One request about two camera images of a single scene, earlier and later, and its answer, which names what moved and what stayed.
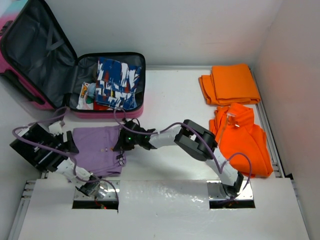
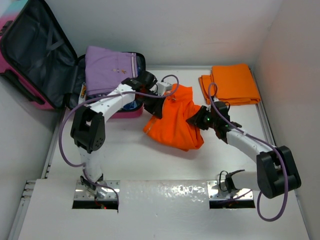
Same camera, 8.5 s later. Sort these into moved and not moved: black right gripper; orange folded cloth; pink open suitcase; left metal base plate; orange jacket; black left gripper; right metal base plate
Moved: orange jacket; black left gripper; black right gripper
Not moved: orange folded cloth; left metal base plate; right metal base plate; pink open suitcase
